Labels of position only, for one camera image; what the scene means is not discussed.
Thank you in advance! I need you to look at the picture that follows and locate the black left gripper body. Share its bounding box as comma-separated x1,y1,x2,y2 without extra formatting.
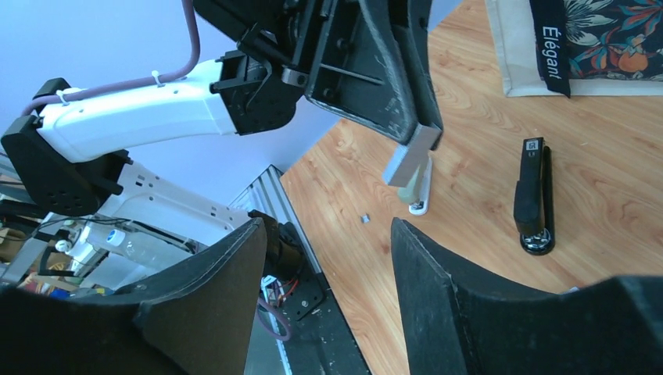
192,0,364,137

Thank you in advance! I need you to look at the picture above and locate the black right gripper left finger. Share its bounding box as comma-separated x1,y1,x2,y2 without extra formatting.
1,218,267,374

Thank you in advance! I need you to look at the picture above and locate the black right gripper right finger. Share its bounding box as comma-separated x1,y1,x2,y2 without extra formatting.
391,218,662,374

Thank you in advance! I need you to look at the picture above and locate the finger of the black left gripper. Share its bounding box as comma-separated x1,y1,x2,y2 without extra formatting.
305,1,417,145
359,1,443,145

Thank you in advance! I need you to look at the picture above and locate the silver staple strip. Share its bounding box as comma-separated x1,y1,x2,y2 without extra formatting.
382,124,443,188

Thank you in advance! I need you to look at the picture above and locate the black stapler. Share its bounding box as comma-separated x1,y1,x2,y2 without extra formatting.
513,137,555,256

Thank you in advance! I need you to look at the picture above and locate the pale green white stapler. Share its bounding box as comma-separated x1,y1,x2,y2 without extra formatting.
397,157,433,216

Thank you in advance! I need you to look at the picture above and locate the clear plastic water bottle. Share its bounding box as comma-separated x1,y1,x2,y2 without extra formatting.
81,223,192,271

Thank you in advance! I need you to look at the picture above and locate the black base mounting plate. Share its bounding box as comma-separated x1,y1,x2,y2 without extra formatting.
248,209,371,375

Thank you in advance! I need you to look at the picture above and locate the cream canvas tote bag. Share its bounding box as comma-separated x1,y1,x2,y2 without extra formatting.
486,0,662,98

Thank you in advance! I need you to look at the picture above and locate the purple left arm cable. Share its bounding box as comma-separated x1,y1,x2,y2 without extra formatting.
20,0,202,117

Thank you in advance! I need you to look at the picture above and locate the aluminium frame rail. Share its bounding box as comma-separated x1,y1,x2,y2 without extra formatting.
231,166,325,374

